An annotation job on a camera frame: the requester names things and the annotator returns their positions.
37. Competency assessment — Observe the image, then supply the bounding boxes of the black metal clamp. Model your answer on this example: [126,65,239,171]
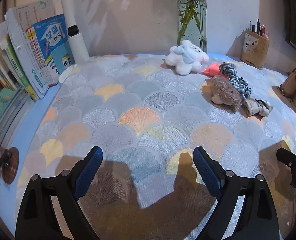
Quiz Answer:
[0,150,11,187]

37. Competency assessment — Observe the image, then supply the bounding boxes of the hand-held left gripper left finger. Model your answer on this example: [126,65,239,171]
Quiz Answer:
[15,146,104,240]

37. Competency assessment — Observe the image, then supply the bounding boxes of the glass vase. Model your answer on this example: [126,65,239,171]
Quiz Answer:
[174,0,210,54]

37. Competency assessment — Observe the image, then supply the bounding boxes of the white lamp pole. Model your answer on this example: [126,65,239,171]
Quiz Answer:
[58,0,90,83]

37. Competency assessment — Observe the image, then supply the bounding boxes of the fan-patterned pastel mat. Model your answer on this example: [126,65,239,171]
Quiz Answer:
[15,52,296,240]

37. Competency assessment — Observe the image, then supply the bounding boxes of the round wooden coaster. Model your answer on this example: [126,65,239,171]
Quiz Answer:
[2,147,20,184]

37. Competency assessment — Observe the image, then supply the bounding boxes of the checked fabric scrunchie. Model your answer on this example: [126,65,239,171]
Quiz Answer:
[218,62,252,98]

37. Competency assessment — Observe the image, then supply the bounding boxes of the beige socks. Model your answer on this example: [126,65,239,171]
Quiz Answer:
[242,98,274,117]

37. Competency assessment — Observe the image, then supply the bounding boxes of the coral red cloth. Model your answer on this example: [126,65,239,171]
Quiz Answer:
[201,63,224,78]

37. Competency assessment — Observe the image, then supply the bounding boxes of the small brown handbag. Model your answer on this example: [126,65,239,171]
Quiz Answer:
[280,66,296,98]

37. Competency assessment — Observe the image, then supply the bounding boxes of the stack of flat books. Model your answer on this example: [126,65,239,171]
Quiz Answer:
[0,87,36,146]

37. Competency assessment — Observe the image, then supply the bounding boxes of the row of upright books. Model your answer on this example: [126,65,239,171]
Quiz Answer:
[0,0,75,101]

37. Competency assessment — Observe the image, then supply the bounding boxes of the green plant stems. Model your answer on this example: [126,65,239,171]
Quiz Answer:
[174,0,208,40]

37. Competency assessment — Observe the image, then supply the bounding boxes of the white plush toy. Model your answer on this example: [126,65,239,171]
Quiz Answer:
[165,39,210,76]

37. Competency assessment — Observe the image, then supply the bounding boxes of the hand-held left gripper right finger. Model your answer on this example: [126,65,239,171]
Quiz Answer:
[193,146,280,240]

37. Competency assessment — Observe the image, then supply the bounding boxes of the brown fuzzy plush toy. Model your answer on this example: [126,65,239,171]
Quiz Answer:
[208,75,243,110]

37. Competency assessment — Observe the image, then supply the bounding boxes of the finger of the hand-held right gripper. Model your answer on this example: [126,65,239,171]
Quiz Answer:
[276,148,296,167]

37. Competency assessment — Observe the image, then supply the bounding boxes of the cardboard pen holder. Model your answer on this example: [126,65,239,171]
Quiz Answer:
[240,29,270,70]

